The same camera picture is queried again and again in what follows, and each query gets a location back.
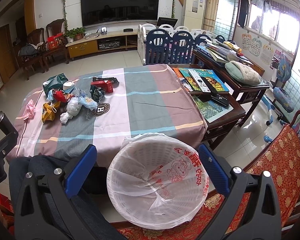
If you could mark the wooden armchair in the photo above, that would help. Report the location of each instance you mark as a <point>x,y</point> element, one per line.
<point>53,29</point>
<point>32,52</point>

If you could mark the green tissue pack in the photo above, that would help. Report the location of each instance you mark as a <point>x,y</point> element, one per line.
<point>54,82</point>

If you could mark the wooden tv cabinet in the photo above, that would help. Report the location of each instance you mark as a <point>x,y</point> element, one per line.
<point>112,41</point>

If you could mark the dark wooden coffee table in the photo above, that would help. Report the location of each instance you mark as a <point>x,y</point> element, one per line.
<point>220,120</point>

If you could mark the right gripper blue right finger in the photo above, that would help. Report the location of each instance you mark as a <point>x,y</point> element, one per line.
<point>217,168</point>

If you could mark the beige curtain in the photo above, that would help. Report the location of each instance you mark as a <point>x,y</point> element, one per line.
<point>210,15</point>

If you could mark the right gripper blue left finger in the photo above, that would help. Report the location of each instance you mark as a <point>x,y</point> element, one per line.
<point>77,170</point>

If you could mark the red snack wrapper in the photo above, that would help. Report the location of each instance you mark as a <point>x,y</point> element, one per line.
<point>62,96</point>

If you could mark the white air conditioner tower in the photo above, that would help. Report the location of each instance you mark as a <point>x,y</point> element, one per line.
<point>193,13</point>

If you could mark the red gift box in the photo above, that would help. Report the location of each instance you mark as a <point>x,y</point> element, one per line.
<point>56,41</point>

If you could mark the pink paper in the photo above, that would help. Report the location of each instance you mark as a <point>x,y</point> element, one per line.
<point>29,111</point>

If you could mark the grey green cushion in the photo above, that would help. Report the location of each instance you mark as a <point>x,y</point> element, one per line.
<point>242,73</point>

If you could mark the red cigarette box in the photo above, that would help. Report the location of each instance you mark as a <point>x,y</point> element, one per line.
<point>106,86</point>

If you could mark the dark green sachet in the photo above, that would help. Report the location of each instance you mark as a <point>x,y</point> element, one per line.
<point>97,93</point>

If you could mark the yellow snack bag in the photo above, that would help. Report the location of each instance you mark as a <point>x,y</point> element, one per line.
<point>49,111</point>

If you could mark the white mesh trash basket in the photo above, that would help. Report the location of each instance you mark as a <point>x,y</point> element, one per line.
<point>157,182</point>

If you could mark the wooden armchair right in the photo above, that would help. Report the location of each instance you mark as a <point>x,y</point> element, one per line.
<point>53,29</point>

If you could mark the white tissue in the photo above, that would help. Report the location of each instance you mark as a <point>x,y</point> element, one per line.
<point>65,117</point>

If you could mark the white remote control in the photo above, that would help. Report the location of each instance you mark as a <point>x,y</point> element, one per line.
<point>199,81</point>

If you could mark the white blue paper cup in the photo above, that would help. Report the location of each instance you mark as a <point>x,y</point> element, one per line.
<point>68,86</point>

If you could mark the colourful picture book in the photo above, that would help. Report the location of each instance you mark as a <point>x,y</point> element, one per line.
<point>209,75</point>

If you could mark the plaid tablecloth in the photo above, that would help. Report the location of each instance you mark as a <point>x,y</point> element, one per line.
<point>148,99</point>

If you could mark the black laptop monitor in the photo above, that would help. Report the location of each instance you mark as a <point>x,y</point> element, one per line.
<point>165,20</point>

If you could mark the wooden armchair left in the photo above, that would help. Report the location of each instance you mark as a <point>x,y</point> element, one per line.
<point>32,52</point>

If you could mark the black television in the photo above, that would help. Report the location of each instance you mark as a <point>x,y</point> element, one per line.
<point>102,11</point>

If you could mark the black remote control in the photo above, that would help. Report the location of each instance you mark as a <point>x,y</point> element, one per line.
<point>215,96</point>

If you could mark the ointment carton box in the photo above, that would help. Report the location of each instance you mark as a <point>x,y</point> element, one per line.
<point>113,80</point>

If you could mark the stack of books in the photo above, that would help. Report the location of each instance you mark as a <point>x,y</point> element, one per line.
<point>220,52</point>

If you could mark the white plastic bag wad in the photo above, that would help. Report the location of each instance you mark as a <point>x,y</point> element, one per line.
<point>73,107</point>

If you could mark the blue kids chair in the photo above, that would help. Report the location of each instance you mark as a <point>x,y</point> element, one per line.
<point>283,74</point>

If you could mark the potted green plant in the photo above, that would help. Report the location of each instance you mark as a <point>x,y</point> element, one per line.
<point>75,34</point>

